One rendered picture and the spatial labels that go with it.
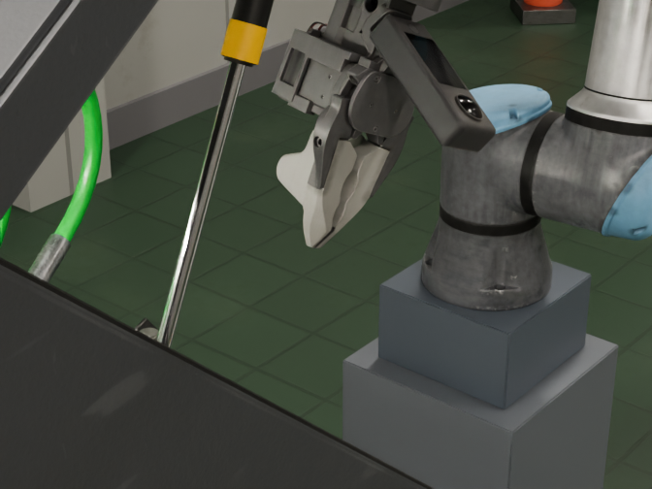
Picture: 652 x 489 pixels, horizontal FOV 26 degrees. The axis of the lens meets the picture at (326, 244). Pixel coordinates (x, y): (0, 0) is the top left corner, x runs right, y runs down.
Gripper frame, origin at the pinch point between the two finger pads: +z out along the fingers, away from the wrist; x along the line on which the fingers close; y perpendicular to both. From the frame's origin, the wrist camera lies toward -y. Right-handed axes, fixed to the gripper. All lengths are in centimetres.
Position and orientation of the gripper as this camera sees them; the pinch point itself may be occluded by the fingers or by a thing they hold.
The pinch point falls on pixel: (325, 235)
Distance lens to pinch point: 108.1
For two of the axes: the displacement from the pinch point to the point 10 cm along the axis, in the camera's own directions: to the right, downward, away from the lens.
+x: -6.3, -0.8, -7.7
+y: -6.9, -3.9, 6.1
